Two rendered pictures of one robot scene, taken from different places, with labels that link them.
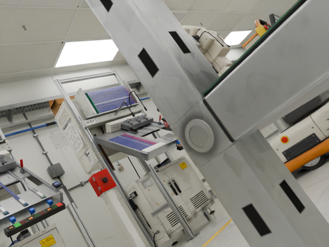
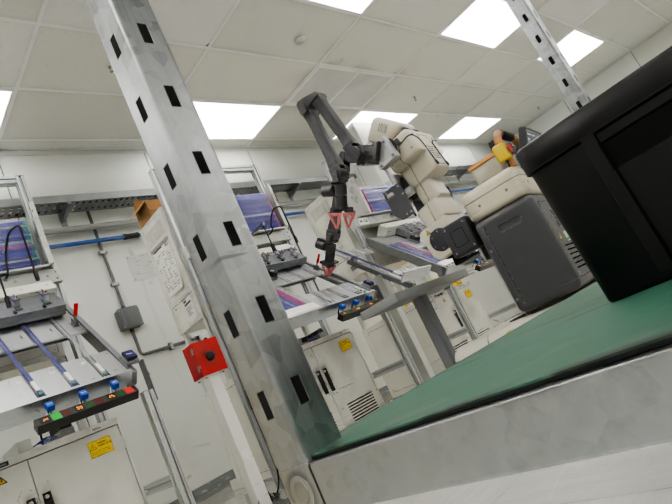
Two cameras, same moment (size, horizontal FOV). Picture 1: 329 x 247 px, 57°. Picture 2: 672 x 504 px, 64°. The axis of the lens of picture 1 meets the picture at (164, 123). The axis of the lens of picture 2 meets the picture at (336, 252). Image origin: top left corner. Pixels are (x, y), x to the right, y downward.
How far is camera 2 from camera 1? 18 cm
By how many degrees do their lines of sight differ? 1
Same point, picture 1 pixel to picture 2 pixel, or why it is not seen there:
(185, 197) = (341, 399)
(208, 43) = (414, 155)
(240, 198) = not seen: outside the picture
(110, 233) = (207, 436)
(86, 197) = (174, 370)
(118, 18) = (243, 351)
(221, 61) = (431, 188)
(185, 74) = (297, 433)
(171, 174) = (323, 357)
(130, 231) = (239, 447)
